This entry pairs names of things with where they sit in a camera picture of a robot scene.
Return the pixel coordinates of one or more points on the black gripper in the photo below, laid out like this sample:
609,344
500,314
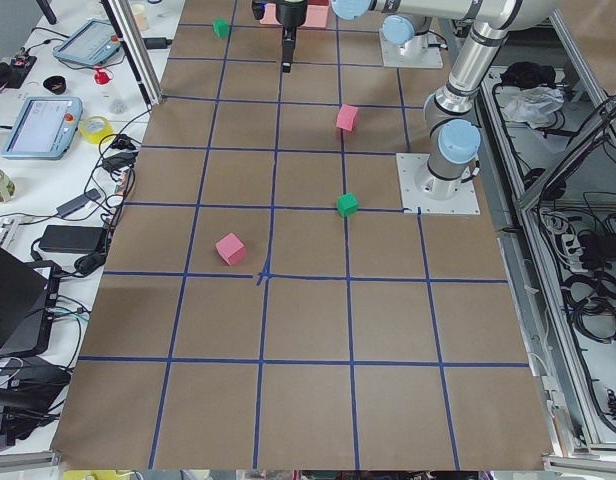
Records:
291,14

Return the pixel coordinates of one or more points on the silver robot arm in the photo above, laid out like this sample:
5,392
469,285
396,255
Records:
400,28
454,140

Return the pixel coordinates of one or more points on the green cube near arm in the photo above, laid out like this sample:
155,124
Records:
347,204

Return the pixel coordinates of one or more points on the pink plastic tray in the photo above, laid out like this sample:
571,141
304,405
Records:
317,15

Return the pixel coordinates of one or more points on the green cube far corner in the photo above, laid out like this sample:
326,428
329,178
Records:
221,27

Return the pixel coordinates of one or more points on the pink cube centre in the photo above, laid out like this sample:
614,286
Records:
347,117

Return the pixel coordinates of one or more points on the pink cube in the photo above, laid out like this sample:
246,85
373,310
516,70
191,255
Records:
231,249
347,117

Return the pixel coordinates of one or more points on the upper teach pendant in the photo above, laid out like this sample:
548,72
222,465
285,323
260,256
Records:
92,45

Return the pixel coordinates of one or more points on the teach pendant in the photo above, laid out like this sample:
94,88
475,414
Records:
44,128
92,45

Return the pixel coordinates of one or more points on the yellow tape roll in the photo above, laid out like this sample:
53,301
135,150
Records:
95,129

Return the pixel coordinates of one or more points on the pink cube front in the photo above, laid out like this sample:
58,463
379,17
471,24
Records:
231,249

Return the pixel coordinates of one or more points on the black bowl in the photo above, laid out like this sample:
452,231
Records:
55,84

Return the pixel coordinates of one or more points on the crumpled white cloth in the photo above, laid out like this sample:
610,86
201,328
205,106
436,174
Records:
536,107

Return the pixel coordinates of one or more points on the lower teach pendant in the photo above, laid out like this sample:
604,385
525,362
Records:
44,128

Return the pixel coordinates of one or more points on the black power adapter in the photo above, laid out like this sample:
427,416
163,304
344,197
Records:
72,239

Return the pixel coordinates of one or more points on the white power strip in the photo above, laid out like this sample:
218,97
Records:
571,253

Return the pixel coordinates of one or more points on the black laptop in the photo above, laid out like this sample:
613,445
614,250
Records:
28,292

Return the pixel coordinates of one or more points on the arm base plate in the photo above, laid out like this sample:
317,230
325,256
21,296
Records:
423,193
420,52

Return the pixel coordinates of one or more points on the aluminium frame post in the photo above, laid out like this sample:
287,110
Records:
120,15

